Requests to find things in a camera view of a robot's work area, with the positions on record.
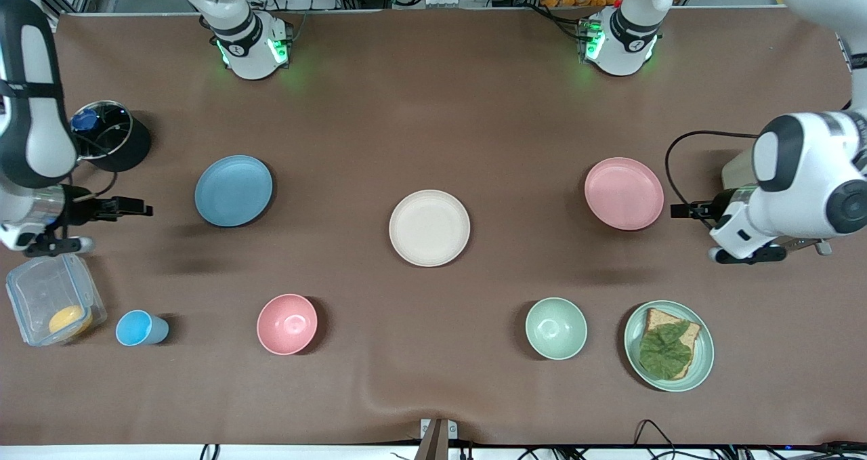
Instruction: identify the pink plate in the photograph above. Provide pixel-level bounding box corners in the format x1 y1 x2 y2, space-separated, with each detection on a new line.
584 157 665 231

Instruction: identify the blue plate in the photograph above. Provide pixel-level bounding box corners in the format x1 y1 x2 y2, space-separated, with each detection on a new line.
194 155 274 228

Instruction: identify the beige and chrome toaster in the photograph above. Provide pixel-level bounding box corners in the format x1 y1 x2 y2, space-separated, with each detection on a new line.
720 150 834 256

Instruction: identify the clear plastic container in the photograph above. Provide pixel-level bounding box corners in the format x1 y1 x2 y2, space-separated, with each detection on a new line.
5 253 108 347

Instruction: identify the brown bread slice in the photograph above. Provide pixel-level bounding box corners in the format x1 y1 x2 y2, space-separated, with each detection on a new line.
640 308 702 379

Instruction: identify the orange round food piece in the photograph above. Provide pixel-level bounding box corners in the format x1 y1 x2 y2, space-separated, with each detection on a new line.
49 306 93 336

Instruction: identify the blue cup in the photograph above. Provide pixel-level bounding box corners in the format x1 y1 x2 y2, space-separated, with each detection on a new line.
115 310 170 347

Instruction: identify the light green plate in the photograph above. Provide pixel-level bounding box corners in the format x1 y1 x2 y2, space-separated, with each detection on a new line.
624 300 715 392

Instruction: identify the green lettuce leaf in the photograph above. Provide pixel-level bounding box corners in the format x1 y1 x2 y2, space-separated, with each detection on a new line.
639 321 693 381

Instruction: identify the light green bowl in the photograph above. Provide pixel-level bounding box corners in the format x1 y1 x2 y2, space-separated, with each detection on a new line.
525 297 588 360

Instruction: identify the pink bowl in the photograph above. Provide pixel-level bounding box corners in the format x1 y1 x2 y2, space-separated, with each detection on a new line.
257 294 319 356

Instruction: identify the beige plate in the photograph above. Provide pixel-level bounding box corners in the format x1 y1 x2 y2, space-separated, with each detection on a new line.
389 189 471 268

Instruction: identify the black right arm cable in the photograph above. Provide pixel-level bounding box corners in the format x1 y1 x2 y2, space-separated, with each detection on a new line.
71 172 119 203

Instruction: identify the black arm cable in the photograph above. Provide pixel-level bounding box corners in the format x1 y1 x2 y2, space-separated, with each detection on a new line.
665 130 759 207
71 172 119 203

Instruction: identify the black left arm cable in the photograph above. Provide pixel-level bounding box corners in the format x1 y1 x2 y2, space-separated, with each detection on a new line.
665 130 759 207

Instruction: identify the black pot with blue handle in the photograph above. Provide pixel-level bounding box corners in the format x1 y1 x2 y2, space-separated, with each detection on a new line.
71 101 152 173

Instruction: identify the black looped floor cable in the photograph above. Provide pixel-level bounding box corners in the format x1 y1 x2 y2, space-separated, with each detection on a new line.
633 419 679 460

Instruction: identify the metal table bracket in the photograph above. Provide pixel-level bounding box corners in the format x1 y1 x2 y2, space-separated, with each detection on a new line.
419 418 459 460

